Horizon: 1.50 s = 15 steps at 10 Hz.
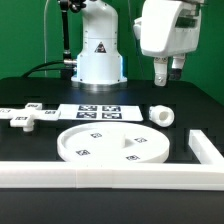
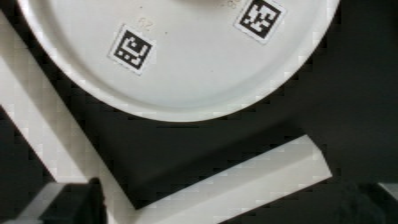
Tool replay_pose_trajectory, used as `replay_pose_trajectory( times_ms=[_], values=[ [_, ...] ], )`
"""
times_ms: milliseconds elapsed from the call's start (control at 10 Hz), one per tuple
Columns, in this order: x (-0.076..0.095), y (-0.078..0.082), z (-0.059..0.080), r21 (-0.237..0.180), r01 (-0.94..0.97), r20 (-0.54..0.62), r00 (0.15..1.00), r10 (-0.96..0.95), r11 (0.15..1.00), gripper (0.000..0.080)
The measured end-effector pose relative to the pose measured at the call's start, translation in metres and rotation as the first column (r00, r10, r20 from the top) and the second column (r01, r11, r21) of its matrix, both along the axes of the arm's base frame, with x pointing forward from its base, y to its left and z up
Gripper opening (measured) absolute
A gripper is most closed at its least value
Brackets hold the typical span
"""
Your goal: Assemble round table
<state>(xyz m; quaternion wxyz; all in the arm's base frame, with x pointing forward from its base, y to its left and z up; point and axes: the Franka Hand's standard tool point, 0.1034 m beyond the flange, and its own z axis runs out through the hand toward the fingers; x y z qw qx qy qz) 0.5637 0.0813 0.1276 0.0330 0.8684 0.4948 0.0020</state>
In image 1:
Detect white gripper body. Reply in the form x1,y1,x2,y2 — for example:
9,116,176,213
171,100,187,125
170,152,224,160
134,0,202,58

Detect white marker sheet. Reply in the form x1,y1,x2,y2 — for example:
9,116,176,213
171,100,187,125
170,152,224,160
59,104,143,122

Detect white round table top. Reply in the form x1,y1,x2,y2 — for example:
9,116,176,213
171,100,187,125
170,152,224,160
57,122,170,164

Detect white cross-shaped table base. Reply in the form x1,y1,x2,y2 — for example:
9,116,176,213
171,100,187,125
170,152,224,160
0,103,60,132

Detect black cable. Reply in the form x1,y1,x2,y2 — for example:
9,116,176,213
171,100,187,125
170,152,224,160
21,60,73,79

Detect white thin cable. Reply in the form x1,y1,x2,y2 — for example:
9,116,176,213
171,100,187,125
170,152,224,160
43,0,52,78

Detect white L-shaped fence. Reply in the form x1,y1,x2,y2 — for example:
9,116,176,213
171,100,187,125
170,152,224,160
0,130,224,191

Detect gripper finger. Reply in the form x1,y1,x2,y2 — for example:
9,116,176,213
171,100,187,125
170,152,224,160
169,54,186,80
154,58,168,87

